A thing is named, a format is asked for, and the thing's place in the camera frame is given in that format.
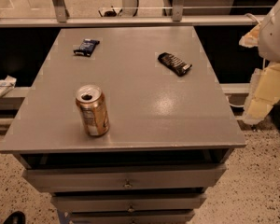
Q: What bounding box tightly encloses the black rxbar chocolate bar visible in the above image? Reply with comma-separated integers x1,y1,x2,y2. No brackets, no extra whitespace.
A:
158,52,192,77

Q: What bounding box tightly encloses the metal railing frame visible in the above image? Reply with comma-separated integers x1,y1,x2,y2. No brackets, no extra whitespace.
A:
0,0,277,28

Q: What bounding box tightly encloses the black white object behind railing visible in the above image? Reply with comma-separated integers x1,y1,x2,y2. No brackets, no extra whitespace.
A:
98,7,122,17

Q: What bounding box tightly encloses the orange soda can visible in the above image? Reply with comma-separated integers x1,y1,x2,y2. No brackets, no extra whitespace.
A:
76,85,109,136

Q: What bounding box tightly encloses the grey bottom drawer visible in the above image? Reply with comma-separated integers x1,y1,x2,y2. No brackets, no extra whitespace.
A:
70,210,194,224

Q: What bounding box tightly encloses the grey drawer cabinet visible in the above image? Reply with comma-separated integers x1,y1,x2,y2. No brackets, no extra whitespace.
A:
0,26,247,224

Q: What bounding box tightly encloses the black shoe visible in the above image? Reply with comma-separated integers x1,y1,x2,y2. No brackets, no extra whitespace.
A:
0,211,26,224

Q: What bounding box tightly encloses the grey top drawer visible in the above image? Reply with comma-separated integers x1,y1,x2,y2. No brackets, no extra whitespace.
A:
22,163,226,193

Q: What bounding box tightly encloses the blue rxbar blueberry bar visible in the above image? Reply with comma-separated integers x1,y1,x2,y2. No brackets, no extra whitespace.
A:
74,39,100,57

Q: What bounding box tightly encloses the white snack packet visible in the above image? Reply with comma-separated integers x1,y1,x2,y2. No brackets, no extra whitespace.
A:
0,76,17,98

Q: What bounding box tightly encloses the grey middle drawer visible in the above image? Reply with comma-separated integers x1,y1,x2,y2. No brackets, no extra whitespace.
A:
51,193,206,213

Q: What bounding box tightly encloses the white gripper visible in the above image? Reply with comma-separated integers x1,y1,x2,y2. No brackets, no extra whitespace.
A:
239,0,280,125

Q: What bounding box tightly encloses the grey drawer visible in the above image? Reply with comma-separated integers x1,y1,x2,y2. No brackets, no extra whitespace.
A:
22,163,226,193
51,193,206,213
70,210,194,224

